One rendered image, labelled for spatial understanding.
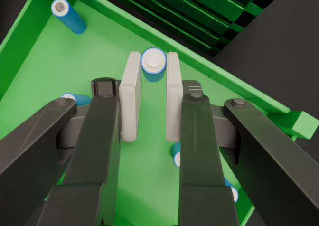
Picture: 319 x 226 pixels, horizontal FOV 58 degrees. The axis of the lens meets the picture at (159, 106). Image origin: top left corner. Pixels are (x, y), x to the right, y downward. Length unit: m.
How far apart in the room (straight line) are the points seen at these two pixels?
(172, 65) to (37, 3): 0.21
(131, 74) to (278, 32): 0.60
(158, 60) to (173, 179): 0.19
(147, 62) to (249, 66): 0.52
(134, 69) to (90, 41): 0.20
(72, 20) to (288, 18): 0.54
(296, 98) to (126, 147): 0.48
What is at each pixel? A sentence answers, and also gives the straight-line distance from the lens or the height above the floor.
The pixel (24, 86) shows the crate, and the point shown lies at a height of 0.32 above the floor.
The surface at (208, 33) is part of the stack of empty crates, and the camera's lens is 0.55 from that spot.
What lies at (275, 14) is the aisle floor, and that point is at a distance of 0.74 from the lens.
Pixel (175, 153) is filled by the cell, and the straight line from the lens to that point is 0.28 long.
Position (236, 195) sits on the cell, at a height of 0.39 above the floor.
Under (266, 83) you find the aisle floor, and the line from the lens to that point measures 0.71.
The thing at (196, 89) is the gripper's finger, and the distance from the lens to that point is 0.16.
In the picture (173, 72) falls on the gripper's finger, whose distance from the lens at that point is 0.16.
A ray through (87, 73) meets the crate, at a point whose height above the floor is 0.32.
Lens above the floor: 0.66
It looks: 90 degrees down
